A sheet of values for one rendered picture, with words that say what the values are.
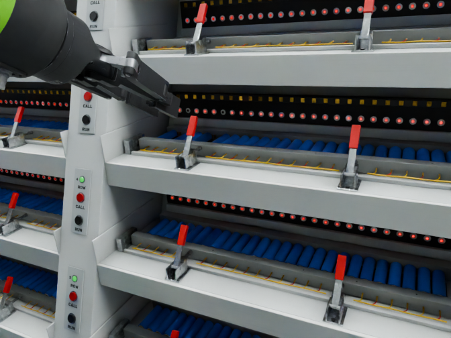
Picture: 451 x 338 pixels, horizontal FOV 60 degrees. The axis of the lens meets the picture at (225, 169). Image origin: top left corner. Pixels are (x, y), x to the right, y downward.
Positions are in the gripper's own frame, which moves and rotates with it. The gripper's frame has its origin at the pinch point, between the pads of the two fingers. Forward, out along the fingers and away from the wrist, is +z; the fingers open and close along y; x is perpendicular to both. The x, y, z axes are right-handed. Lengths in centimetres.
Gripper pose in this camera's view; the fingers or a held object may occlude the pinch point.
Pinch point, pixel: (154, 101)
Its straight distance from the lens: 58.3
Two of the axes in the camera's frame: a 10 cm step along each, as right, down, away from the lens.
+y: 9.0, 1.0, -4.2
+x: 1.6, -9.8, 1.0
